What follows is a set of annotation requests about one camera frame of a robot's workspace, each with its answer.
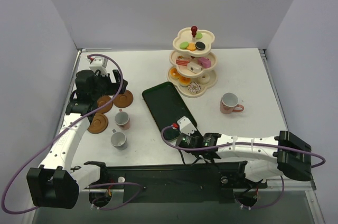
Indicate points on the pink block cake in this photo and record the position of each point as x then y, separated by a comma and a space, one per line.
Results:
204, 62

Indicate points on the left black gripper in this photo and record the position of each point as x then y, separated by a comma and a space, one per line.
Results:
116, 82

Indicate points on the orange glazed donut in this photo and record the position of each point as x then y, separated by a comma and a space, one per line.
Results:
174, 73

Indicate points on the pink floral mug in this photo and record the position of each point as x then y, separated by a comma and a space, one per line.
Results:
229, 103

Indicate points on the grey mug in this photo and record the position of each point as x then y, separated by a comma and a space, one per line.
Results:
118, 140

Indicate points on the brown coaster front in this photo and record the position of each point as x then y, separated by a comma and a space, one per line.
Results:
98, 124

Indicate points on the orange macaron on stand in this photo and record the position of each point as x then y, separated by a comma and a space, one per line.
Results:
191, 47

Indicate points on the dark green serving tray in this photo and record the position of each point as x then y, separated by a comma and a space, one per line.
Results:
166, 105

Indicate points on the cream three-tier dessert stand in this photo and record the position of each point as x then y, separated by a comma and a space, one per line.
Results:
188, 35

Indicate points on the green macaron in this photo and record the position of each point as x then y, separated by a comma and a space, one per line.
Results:
199, 35
184, 45

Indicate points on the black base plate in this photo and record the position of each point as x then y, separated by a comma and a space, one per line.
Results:
222, 182

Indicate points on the sprinkled white donut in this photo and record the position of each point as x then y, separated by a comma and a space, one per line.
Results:
194, 88

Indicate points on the aluminium rail frame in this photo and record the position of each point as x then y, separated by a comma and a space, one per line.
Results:
284, 78

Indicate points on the white block cake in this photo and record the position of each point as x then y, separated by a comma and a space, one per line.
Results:
194, 67

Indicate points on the orange white blue donut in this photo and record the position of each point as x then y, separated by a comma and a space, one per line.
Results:
184, 82

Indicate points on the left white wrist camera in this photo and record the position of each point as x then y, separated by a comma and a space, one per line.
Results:
98, 64

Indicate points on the brown coaster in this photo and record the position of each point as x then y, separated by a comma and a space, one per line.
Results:
98, 124
123, 100
104, 104

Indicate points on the dark chocolate macaron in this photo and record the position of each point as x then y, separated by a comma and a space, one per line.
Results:
200, 45

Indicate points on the pink strawberry cake slice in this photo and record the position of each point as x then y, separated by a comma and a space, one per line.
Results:
182, 61

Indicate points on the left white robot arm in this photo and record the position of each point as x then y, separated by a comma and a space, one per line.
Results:
52, 184

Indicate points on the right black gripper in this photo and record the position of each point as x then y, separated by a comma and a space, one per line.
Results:
182, 141

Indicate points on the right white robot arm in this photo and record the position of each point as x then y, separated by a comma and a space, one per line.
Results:
266, 157

